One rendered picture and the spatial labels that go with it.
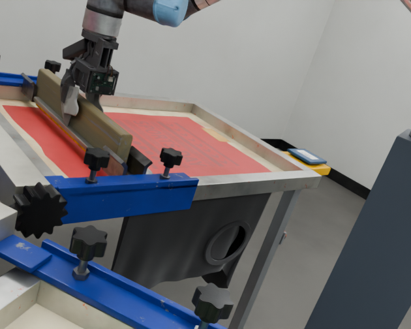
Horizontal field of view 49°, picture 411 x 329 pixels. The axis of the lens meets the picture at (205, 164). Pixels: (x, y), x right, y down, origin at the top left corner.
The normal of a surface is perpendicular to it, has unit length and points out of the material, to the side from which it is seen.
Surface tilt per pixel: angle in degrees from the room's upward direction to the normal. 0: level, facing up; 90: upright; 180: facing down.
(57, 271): 0
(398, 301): 90
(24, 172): 0
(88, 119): 90
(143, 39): 90
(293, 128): 90
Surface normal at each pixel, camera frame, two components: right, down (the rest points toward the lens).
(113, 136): -0.73, 0.02
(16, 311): 0.90, 0.38
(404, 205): -0.51, 0.15
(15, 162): 0.29, -0.89
